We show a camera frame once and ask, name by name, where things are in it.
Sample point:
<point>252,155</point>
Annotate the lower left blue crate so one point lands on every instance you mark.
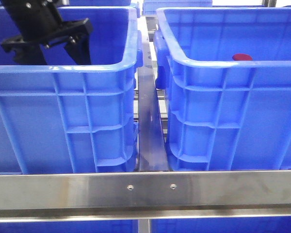
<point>105,226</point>

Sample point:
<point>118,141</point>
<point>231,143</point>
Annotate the red mushroom push button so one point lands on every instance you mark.
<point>242,57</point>

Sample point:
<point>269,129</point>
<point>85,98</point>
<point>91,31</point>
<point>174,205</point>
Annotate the blue plastic crate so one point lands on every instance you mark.
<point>225,114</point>
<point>66,118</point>

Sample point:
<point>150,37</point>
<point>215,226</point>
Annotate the lower right blue crate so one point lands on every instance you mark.
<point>278,224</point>

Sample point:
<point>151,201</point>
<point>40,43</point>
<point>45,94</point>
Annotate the right blue plastic crate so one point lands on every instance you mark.
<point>225,114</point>

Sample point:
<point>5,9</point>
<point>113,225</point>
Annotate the steel front rack rail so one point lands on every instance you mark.
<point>144,195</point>

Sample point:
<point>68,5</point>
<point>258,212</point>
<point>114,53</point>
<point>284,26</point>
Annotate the left blue plastic crate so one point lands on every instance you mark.
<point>66,118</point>

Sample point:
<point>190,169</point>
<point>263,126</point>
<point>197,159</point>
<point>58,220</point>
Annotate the steel centre divider bar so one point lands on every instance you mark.
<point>152,153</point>

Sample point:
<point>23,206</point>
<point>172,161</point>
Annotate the back left blue crate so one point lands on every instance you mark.
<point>103,3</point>

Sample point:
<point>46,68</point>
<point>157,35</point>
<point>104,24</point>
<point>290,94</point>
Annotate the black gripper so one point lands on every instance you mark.
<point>40,23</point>

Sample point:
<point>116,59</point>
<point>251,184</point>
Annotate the back right blue crate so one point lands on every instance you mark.
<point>150,6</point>

